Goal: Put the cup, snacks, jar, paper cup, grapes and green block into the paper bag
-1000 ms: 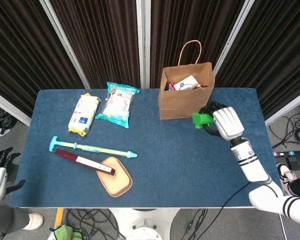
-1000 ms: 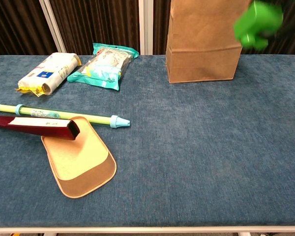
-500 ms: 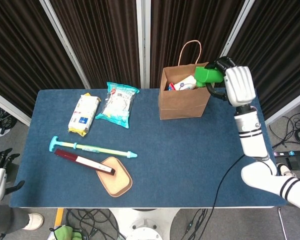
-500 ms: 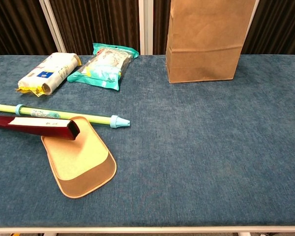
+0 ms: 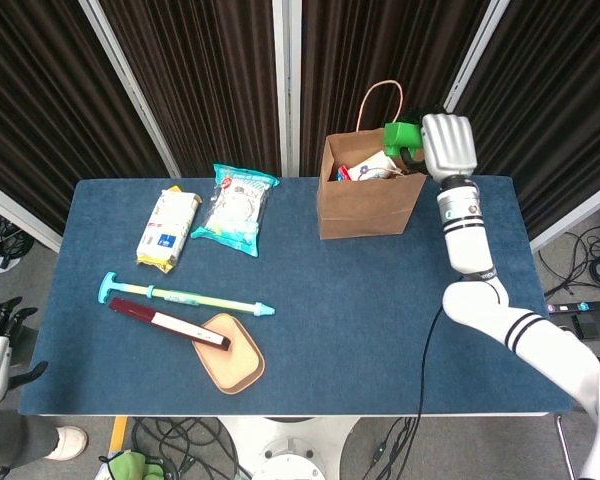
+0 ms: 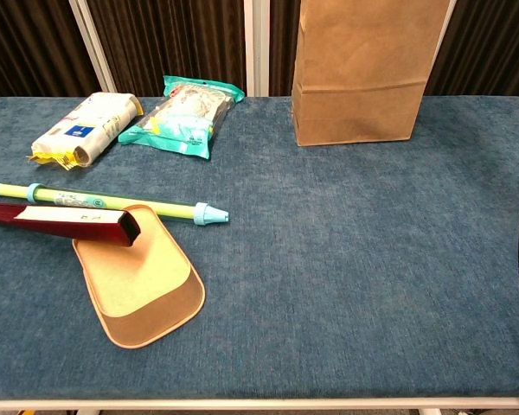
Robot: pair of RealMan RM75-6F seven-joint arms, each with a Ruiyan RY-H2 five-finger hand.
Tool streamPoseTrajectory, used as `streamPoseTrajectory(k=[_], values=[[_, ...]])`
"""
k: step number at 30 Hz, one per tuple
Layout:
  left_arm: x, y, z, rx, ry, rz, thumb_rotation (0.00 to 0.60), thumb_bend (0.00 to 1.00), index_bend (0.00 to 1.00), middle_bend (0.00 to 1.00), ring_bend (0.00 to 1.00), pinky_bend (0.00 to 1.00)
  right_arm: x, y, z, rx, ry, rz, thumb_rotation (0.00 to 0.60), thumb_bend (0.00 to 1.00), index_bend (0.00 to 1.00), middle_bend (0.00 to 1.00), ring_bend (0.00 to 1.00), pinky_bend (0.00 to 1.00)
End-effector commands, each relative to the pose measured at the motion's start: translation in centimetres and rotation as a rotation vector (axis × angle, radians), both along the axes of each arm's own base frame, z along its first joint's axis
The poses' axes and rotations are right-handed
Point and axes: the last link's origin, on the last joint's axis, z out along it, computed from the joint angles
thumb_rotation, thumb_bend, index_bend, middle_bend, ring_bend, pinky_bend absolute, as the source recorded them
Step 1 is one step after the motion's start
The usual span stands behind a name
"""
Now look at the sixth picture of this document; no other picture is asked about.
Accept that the brown paper bag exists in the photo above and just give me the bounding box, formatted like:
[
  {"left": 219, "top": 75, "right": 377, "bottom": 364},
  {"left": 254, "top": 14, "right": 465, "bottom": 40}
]
[{"left": 291, "top": 0, "right": 452, "bottom": 147}]

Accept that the blue fabric table mat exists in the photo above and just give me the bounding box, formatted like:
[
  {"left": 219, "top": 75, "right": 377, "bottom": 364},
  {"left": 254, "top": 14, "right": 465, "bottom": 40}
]
[{"left": 0, "top": 95, "right": 519, "bottom": 401}]

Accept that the teal clear snack packet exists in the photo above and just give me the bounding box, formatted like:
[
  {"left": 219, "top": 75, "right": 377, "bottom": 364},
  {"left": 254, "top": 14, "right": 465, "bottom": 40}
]
[{"left": 118, "top": 75, "right": 246, "bottom": 160}]

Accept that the tan brown pad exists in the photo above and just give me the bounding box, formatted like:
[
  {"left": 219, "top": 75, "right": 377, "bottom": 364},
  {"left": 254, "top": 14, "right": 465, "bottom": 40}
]
[{"left": 72, "top": 204, "right": 206, "bottom": 349}]

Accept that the teal green toy pump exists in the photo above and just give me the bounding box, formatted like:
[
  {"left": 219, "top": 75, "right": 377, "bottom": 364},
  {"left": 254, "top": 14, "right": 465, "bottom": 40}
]
[{"left": 0, "top": 169, "right": 230, "bottom": 228}]

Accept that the dark brown pleated curtain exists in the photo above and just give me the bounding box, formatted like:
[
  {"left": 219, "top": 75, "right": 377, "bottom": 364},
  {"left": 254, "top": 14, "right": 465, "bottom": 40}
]
[
  {"left": 87, "top": 0, "right": 247, "bottom": 97},
  {"left": 267, "top": 0, "right": 302, "bottom": 97},
  {"left": 0, "top": 0, "right": 103, "bottom": 105},
  {"left": 426, "top": 0, "right": 519, "bottom": 99}
]

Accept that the white yellow-ended food packet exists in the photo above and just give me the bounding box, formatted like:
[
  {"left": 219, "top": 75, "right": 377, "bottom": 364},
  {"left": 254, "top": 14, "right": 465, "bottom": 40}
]
[{"left": 28, "top": 92, "right": 144, "bottom": 170}]

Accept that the long dark red box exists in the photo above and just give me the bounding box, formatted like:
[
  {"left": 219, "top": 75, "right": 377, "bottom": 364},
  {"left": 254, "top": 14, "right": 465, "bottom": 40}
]
[{"left": 0, "top": 201, "right": 142, "bottom": 247}]

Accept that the white partition post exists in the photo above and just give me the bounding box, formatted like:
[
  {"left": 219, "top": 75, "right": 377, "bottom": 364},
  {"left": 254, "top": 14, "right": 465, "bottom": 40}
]
[
  {"left": 67, "top": 0, "right": 117, "bottom": 94},
  {"left": 243, "top": 0, "right": 270, "bottom": 97}
]

